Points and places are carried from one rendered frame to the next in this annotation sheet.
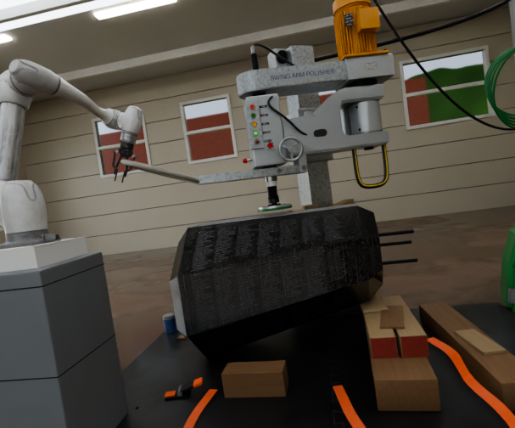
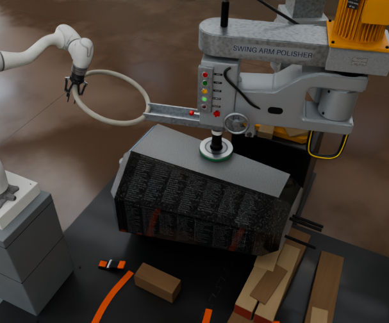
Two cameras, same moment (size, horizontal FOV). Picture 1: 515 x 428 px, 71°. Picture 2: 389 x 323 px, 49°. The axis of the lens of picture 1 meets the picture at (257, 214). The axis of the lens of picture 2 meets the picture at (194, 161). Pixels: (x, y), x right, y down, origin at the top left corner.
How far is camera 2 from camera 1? 177 cm
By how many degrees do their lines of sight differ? 41
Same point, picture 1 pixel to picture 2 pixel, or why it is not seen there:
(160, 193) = not seen: outside the picture
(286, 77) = (251, 50)
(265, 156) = (211, 118)
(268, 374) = (163, 289)
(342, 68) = (323, 54)
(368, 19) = (375, 14)
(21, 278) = not seen: outside the picture
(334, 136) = (289, 116)
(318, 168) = not seen: hidden behind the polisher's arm
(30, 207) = not seen: outside the picture
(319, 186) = not seen: hidden behind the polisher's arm
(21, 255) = not seen: outside the picture
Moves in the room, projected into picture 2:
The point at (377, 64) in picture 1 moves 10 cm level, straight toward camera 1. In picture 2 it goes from (368, 60) to (361, 68)
